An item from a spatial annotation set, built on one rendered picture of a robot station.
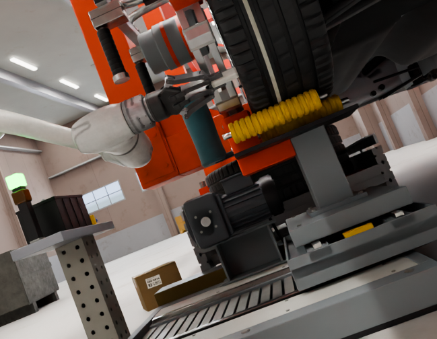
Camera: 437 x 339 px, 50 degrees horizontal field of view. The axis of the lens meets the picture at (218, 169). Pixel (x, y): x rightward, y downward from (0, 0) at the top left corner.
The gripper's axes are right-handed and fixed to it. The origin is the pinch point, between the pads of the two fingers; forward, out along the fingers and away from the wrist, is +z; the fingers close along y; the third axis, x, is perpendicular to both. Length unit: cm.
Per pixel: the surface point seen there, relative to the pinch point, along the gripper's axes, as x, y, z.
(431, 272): -53, -27, 23
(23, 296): 271, -328, -333
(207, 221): 8, -53, -24
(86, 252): 5, -43, -64
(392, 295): -54, -28, 15
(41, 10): 1086, -258, -367
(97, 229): 15, -44, -61
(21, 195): 7, -13, -68
